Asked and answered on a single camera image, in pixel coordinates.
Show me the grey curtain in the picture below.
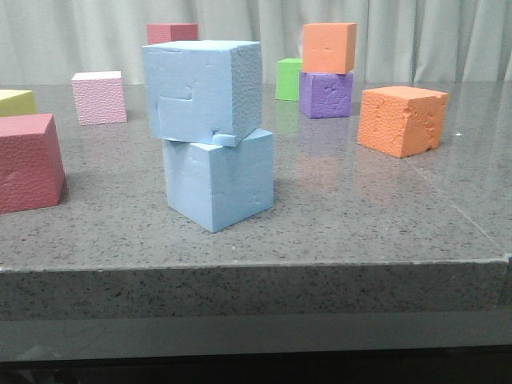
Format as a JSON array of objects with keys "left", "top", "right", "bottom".
[{"left": 1, "top": 1, "right": 511, "bottom": 85}]

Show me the damaged orange foam block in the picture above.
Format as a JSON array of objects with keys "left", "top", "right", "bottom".
[{"left": 358, "top": 86, "right": 449, "bottom": 158}]

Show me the large red foam block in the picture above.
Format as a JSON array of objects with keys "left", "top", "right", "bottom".
[{"left": 1, "top": 114, "right": 65, "bottom": 214}]

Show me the large blue foam block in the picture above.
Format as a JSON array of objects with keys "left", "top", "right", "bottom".
[{"left": 162, "top": 129, "right": 274, "bottom": 233}]

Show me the purple foam block right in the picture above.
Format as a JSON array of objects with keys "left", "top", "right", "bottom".
[{"left": 299, "top": 72, "right": 354, "bottom": 119}]

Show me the smooth orange foam block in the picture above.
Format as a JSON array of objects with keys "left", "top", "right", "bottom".
[{"left": 302, "top": 22, "right": 358, "bottom": 74}]

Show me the notched blue foam block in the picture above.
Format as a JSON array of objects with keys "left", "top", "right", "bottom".
[{"left": 142, "top": 40, "right": 262, "bottom": 147}]

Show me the green foam block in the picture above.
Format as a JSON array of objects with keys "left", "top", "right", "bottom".
[{"left": 275, "top": 58, "right": 302, "bottom": 102}]

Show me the yellow foam block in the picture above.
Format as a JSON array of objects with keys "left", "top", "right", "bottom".
[{"left": 0, "top": 89, "right": 38, "bottom": 117}]

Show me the red stacked foam block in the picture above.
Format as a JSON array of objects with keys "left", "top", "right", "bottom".
[{"left": 146, "top": 23, "right": 198, "bottom": 45}]

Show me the pink foam block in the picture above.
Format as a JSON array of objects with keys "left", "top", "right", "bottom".
[{"left": 71, "top": 71, "right": 127, "bottom": 125}]

